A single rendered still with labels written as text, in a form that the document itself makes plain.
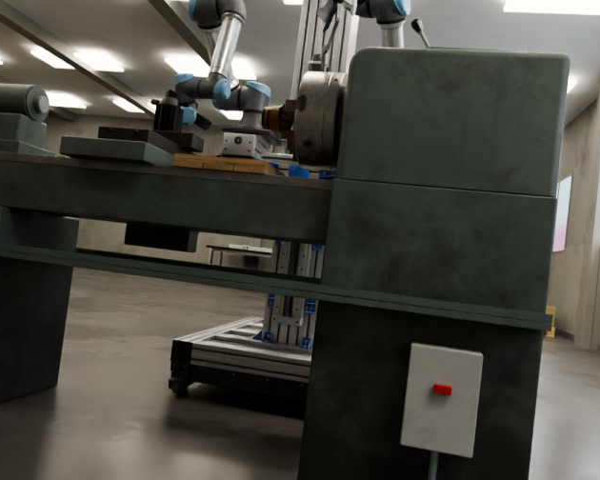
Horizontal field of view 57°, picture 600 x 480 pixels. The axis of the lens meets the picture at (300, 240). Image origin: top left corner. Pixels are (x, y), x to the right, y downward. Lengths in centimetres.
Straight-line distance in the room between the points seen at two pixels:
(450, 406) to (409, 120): 77
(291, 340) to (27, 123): 141
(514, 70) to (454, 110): 18
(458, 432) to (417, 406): 12
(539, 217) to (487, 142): 24
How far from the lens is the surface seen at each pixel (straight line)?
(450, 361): 149
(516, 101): 164
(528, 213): 158
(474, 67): 166
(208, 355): 238
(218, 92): 219
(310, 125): 172
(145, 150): 180
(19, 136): 227
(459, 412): 152
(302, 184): 166
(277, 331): 262
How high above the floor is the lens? 62
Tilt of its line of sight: 2 degrees up
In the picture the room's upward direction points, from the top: 7 degrees clockwise
